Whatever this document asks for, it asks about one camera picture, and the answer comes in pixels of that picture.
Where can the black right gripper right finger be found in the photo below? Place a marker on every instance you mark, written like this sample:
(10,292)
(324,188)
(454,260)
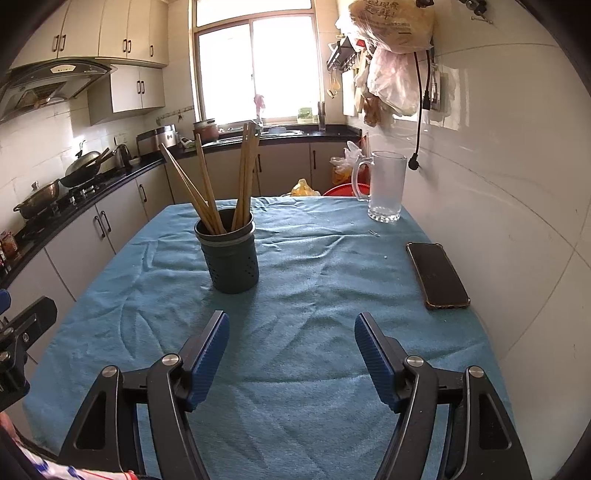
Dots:
(480,439)

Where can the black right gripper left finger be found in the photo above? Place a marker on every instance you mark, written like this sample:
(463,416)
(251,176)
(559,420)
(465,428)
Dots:
(105,433)

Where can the dark green utensil holder cup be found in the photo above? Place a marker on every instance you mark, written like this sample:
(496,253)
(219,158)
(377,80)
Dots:
(231,256)

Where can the kitchen sink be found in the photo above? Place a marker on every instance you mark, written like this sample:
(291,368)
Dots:
(271,132)

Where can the sauce bottles group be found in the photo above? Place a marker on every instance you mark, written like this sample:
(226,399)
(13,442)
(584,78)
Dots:
(9,252)

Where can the steel cooking pot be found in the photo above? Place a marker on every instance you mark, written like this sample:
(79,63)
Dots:
(39,199)

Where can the black smartphone brown case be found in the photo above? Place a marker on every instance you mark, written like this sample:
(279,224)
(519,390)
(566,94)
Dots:
(440,283)

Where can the black wok on stove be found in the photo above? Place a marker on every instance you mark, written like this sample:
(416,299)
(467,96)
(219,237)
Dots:
(85,168)

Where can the blue towel table cloth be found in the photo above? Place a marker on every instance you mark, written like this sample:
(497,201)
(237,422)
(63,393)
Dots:
(292,398)

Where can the electric kettle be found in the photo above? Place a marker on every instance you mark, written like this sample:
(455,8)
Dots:
(122,156)

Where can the silver rice cooker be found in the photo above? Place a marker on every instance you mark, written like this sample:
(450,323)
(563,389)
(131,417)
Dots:
(148,142)

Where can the range hood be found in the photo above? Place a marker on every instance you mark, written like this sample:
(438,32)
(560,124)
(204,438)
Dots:
(44,84)

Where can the brown clay pot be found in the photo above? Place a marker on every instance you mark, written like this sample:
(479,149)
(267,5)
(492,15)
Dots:
(206,130)

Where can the clear glass mug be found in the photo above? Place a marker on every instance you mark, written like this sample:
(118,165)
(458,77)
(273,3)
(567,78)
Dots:
(387,181)

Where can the red plastic basin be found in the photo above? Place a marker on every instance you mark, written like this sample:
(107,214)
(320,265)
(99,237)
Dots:
(346,190)

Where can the orange trash bin with bag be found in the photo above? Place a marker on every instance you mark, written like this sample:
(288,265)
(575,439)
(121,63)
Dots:
(342,165)

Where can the yellow plastic bag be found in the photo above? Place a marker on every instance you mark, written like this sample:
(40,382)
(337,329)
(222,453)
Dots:
(302,189)

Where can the hanging plastic bags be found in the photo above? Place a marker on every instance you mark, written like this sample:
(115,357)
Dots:
(393,38)

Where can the wall utensil rack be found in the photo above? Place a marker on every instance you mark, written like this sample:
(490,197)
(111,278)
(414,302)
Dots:
(343,56)

